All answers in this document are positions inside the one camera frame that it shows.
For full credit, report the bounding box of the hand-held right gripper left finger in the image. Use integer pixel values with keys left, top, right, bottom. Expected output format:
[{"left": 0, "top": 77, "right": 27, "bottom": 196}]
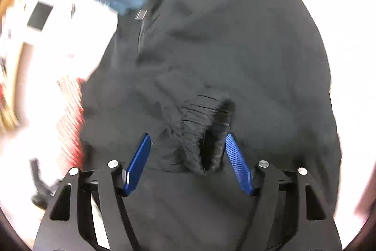
[{"left": 34, "top": 133, "right": 151, "bottom": 251}]

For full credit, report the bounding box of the black jacket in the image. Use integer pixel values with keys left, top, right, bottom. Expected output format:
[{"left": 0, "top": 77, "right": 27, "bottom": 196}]
[{"left": 81, "top": 0, "right": 343, "bottom": 251}]

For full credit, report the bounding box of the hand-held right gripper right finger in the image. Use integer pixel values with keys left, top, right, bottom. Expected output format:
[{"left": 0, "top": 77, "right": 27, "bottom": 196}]
[{"left": 225, "top": 133, "right": 343, "bottom": 251}]

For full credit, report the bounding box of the red floral garment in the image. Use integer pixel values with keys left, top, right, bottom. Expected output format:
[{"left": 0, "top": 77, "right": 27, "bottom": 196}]
[{"left": 57, "top": 77, "right": 86, "bottom": 164}]

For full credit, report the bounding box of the white machine with screen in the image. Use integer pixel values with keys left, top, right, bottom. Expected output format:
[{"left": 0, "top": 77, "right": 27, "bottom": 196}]
[{"left": 18, "top": 0, "right": 80, "bottom": 46}]

